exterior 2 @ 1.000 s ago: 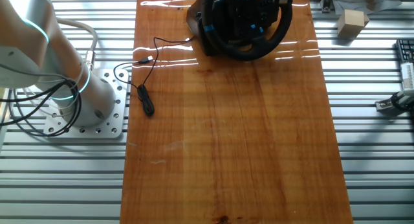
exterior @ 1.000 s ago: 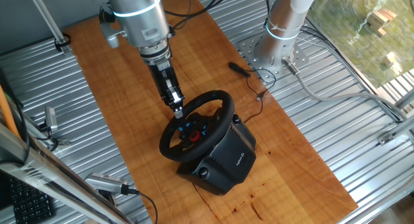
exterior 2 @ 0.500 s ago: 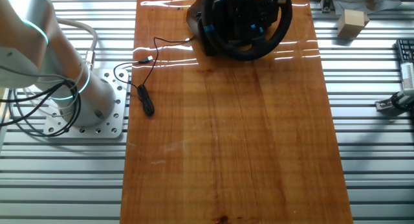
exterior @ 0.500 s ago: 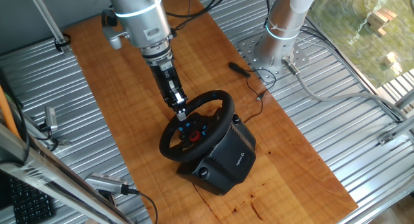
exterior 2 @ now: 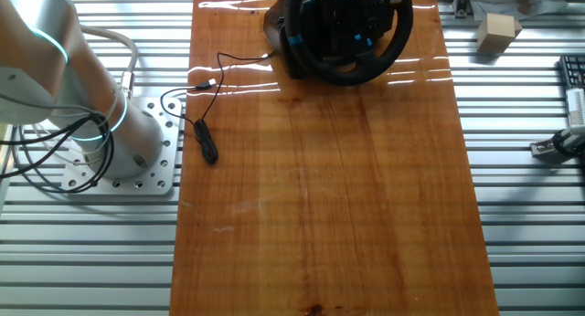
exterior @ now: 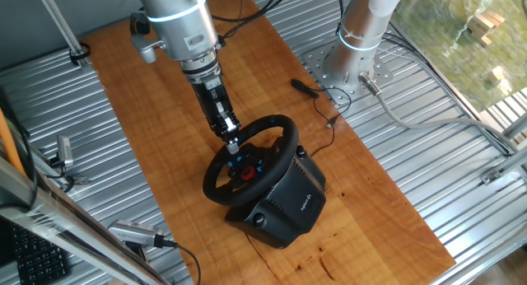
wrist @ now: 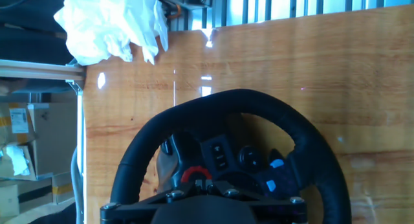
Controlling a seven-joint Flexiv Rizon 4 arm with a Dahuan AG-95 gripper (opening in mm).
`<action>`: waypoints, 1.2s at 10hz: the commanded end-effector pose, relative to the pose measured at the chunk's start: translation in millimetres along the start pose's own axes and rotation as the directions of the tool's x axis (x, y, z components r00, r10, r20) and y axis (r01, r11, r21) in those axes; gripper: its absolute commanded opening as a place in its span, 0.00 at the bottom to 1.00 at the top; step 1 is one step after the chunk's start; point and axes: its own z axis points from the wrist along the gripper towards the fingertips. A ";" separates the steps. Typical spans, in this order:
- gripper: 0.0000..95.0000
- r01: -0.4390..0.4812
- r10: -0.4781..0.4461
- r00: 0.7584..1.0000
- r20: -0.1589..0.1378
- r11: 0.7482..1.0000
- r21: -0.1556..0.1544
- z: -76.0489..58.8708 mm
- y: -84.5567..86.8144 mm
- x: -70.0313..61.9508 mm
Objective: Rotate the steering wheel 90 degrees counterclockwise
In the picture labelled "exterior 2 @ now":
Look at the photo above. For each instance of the black racing steering wheel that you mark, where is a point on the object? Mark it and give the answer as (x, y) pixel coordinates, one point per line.
(365, 74)

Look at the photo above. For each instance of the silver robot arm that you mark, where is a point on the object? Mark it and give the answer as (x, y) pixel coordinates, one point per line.
(137, 138)

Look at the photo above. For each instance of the black wheel base housing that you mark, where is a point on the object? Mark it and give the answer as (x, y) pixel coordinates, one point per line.
(274, 28)

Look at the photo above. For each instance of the orange wooden board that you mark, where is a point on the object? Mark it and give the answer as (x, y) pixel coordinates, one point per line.
(320, 215)

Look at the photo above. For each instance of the silver robot mounting plate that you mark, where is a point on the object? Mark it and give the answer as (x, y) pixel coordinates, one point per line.
(160, 170)

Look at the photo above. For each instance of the light wooden cube block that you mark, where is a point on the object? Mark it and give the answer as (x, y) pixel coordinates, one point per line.
(498, 33)

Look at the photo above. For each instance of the white crumpled plastic sheet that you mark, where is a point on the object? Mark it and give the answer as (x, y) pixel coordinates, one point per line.
(503, 3)

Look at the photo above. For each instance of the black computer keyboard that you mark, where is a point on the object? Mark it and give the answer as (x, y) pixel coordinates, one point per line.
(573, 71)

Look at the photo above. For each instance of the silver ribbed camera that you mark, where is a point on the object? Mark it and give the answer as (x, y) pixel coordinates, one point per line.
(577, 107)

